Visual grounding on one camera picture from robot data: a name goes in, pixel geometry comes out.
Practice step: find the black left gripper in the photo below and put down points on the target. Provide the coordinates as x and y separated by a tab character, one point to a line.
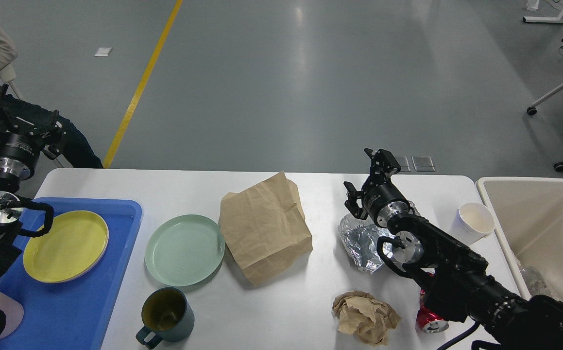
22	141

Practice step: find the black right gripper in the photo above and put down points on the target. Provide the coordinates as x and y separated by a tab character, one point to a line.
380	202

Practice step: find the white paper cup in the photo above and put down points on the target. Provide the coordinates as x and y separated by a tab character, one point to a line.
473	222

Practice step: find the light green plate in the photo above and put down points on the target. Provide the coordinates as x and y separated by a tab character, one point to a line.
185	250

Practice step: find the dark teal mug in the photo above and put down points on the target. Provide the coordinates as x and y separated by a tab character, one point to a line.
166	316

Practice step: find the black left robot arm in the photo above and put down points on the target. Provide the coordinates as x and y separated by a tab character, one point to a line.
21	216

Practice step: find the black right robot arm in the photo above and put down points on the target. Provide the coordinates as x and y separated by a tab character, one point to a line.
452	276

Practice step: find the floor outlet plate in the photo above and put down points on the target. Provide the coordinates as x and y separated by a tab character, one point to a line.
416	164

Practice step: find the crumpled aluminium foil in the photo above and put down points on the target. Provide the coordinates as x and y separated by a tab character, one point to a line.
371	247

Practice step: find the brown paper bag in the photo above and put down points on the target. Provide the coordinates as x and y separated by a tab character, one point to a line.
265	228

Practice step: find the yellow plate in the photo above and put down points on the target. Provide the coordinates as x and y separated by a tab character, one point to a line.
74	245

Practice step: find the crumpled brown paper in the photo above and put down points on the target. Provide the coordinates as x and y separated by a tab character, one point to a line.
363	316

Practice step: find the crushed red can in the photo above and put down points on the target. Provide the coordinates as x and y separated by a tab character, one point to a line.
427	320

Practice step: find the blue plastic tray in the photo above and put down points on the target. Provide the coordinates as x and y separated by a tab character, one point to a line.
74	315

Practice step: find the beige plastic bin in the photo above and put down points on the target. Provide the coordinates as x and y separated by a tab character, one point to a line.
529	226

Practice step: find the white chair base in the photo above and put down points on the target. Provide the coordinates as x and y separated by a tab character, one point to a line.
560	102

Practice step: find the white desk frame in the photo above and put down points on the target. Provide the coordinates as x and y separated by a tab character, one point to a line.
543	12

